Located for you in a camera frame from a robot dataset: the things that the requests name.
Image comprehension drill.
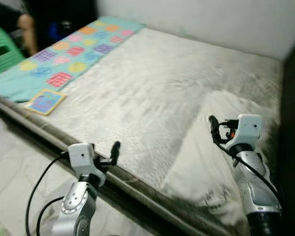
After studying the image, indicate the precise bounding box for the blue bag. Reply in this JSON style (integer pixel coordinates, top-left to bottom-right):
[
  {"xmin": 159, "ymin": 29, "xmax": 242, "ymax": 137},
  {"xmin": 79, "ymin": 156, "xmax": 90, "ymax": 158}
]
[{"xmin": 48, "ymin": 22, "xmax": 64, "ymax": 42}]

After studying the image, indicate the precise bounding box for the person in black shorts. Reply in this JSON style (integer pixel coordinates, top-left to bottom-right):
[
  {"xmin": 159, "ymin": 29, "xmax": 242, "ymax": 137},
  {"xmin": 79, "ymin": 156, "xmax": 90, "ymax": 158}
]
[{"xmin": 0, "ymin": 0, "xmax": 38, "ymax": 56}]

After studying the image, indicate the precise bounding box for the blue yellow children's book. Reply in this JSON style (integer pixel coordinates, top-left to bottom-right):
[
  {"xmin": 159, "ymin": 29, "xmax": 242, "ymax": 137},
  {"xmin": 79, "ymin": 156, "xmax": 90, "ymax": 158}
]
[{"xmin": 24, "ymin": 88, "xmax": 68, "ymax": 117}]

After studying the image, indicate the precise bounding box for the white pillow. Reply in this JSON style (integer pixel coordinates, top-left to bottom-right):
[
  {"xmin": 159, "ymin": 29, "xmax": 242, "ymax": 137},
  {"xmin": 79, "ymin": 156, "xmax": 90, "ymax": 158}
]
[{"xmin": 160, "ymin": 91, "xmax": 281, "ymax": 229}]

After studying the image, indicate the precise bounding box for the grey quilted mattress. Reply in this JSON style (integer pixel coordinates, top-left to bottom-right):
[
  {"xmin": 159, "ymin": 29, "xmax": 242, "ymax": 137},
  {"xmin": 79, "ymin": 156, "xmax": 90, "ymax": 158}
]
[{"xmin": 0, "ymin": 27, "xmax": 286, "ymax": 236}]

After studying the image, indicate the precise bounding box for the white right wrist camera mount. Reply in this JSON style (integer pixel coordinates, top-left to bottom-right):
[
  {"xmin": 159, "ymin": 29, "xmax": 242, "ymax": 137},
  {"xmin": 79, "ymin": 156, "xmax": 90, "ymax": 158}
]
[{"xmin": 226, "ymin": 114, "xmax": 264, "ymax": 148}]

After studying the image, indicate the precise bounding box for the teal blanket with colourful hearts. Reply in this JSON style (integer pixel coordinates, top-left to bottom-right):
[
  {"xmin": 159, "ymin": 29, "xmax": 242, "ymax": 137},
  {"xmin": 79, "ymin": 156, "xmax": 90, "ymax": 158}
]
[{"xmin": 0, "ymin": 19, "xmax": 146, "ymax": 103}]

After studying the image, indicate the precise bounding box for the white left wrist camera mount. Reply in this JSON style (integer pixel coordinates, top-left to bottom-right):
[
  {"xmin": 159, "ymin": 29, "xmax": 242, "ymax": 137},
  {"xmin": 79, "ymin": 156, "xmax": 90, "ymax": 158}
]
[{"xmin": 68, "ymin": 143, "xmax": 106, "ymax": 186}]

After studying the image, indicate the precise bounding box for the green plastic stool stack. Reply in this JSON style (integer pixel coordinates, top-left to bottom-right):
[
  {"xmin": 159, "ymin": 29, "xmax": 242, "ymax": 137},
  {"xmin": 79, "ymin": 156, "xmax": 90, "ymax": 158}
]
[{"xmin": 0, "ymin": 24, "xmax": 26, "ymax": 77}]

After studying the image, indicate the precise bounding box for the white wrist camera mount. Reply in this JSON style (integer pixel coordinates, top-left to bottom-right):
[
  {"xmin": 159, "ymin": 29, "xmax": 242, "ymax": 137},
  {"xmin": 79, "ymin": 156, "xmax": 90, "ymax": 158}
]
[
  {"xmin": 226, "ymin": 114, "xmax": 264, "ymax": 148},
  {"xmin": 68, "ymin": 143, "xmax": 106, "ymax": 186}
]

